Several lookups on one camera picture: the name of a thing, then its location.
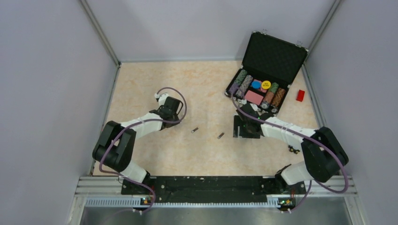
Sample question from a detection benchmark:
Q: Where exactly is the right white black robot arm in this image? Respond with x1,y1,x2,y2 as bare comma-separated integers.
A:
237,103,349,193

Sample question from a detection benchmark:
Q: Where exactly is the yellow big blind chip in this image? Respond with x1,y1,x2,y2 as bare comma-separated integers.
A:
261,81,272,90

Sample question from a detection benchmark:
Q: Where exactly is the blue round chip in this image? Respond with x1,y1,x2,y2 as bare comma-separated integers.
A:
251,80,261,89

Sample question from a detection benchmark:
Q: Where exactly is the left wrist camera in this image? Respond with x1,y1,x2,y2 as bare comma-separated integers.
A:
154,93,169,106

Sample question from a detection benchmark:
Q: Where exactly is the brown orange chip stack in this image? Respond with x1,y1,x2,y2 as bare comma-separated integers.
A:
271,88,286,113

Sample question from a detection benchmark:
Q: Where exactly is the green red chip stack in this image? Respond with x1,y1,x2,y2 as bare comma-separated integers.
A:
260,82,279,109

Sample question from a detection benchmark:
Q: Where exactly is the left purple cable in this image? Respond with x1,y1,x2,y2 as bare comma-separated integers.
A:
99,87,187,215

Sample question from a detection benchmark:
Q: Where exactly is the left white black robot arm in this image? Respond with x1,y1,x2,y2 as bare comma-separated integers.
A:
92,96,184,194

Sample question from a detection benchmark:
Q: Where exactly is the pink card deck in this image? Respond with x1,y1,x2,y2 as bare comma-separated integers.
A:
245,90,264,105

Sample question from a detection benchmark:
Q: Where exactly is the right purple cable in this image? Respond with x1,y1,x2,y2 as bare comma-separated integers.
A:
229,85,350,213

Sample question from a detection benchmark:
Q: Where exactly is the purple green chip stack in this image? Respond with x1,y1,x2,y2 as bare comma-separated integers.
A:
227,69,247,94

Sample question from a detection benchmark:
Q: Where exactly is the red toy brick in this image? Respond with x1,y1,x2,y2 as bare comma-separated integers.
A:
296,90,306,102

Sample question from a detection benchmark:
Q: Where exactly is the purple cable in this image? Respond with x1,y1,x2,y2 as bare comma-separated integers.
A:
99,87,187,215
229,85,350,213

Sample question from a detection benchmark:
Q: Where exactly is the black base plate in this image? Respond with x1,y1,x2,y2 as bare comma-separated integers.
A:
121,176,306,203

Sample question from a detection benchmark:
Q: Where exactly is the black poker chip case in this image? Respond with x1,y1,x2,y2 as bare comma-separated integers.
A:
224,31,308,115

